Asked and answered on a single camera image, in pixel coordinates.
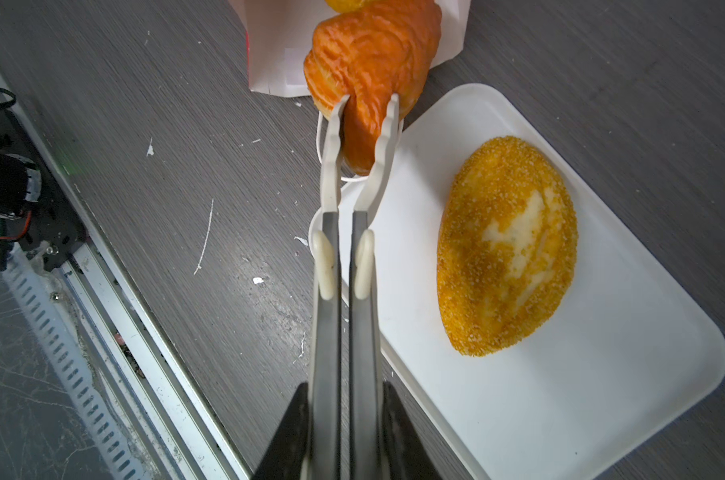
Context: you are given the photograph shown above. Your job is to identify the yellow fake bread roll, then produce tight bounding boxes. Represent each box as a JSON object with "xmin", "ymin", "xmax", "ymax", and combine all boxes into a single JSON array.
[{"xmin": 326, "ymin": 0, "xmax": 373, "ymax": 13}]

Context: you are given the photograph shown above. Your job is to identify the white slotted cable duct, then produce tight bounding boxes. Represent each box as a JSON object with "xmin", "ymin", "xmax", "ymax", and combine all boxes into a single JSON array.
[{"xmin": 2, "ymin": 251, "xmax": 152, "ymax": 479}]

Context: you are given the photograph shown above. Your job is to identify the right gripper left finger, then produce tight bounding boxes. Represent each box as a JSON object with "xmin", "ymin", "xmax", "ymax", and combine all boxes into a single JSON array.
[{"xmin": 252, "ymin": 382, "xmax": 310, "ymax": 480}]

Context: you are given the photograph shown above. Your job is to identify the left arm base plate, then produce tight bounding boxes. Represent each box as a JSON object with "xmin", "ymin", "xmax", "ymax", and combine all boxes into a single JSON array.
[{"xmin": 0, "ymin": 110, "xmax": 88, "ymax": 272}]

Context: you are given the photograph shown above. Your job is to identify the red white paper bag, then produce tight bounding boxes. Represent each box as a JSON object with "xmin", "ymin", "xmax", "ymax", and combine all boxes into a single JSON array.
[{"xmin": 234, "ymin": 1, "xmax": 470, "ymax": 97}]

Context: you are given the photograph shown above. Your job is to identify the orange fake croissant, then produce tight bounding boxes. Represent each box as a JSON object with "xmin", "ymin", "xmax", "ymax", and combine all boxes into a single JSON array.
[{"xmin": 304, "ymin": 0, "xmax": 442, "ymax": 176}]

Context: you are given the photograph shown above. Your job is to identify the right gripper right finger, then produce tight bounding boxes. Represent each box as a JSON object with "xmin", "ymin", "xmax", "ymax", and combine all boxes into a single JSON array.
[{"xmin": 382, "ymin": 381, "xmax": 441, "ymax": 480}]

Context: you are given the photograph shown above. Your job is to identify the sesame oval fake bread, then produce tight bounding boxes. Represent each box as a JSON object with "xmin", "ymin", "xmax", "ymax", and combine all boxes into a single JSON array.
[{"xmin": 437, "ymin": 136, "xmax": 578, "ymax": 356}]

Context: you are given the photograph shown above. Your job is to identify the white plastic tray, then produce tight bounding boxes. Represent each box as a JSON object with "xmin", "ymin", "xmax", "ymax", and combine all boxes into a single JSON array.
[{"xmin": 371, "ymin": 83, "xmax": 725, "ymax": 479}]

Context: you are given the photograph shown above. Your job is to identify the metal white-tipped tongs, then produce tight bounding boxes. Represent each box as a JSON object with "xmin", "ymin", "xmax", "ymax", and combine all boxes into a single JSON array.
[{"xmin": 302, "ymin": 94, "xmax": 399, "ymax": 479}]

